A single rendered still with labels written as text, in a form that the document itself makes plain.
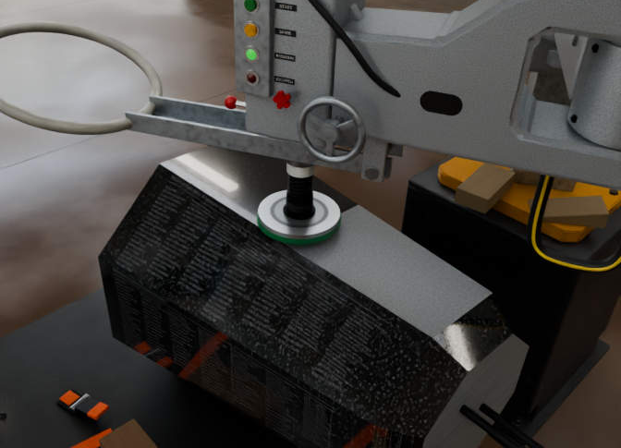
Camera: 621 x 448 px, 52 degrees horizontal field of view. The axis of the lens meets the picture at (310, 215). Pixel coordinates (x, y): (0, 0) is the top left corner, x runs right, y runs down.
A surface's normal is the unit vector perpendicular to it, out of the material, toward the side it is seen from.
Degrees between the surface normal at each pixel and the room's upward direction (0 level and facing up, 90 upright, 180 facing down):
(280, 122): 90
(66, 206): 0
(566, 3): 90
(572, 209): 11
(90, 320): 0
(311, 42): 90
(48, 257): 0
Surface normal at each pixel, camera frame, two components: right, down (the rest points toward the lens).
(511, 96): -0.35, 0.52
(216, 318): -0.46, -0.31
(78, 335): 0.04, -0.82
